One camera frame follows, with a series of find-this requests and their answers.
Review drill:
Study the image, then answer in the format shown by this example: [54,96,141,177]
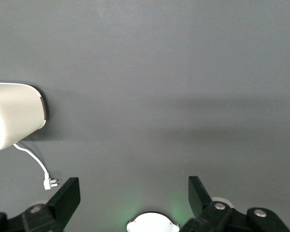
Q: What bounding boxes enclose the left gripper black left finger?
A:
[21,177,81,232]

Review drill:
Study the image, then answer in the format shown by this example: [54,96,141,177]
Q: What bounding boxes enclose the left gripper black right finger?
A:
[181,175,290,232]

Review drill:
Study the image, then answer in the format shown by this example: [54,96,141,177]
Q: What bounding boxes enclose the cream white toaster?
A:
[0,82,49,152]

